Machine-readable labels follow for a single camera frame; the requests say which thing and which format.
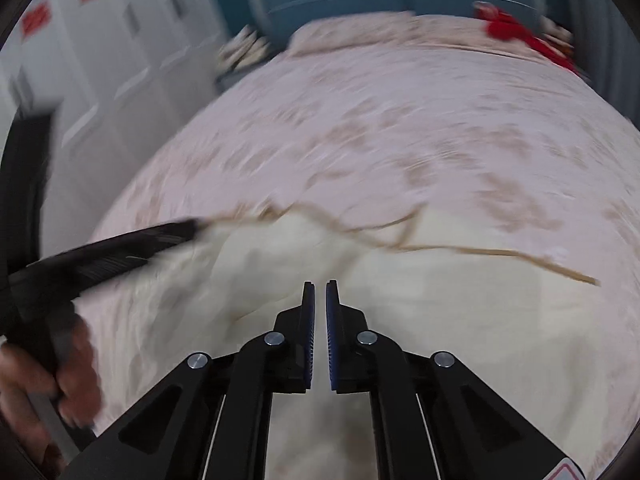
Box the grey nightstand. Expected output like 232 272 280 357
214 71 251 95

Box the cream quilted jacket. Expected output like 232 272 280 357
95 204 602 480

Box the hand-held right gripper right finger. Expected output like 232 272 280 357
325 279 587 480

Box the red garment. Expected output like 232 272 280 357
472 0 585 77

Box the small plush doll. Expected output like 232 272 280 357
541 16 575 57

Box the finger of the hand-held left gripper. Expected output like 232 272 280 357
9 217 199 307

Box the pink butterfly bedspread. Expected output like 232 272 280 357
90 12 640 476

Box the person's left hand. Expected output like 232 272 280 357
0 312 104 480

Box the pile of cream cloth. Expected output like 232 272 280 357
217 26 274 77

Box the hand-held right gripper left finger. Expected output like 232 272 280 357
75 281 317 480

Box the white wardrobe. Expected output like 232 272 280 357
0 0 237 196

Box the pink floral pillow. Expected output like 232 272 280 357
289 10 417 57
414 12 501 52

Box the grey curtain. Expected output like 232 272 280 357
547 0 640 128

